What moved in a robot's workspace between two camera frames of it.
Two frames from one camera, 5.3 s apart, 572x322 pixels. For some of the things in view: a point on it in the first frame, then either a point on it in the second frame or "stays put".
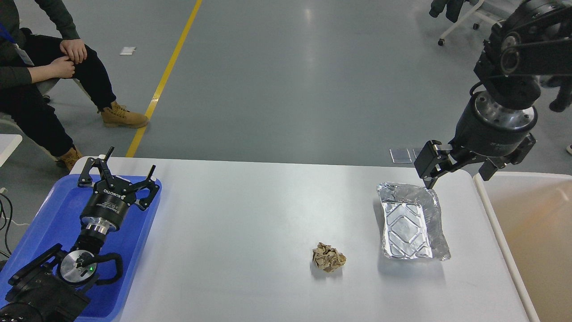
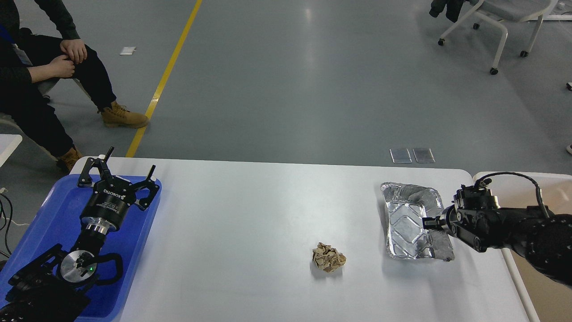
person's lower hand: x=62 y=67 stays put
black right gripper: x=486 y=133 to x=476 y=217
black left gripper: x=107 y=206 stays put
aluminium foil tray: x=411 y=221 stays put
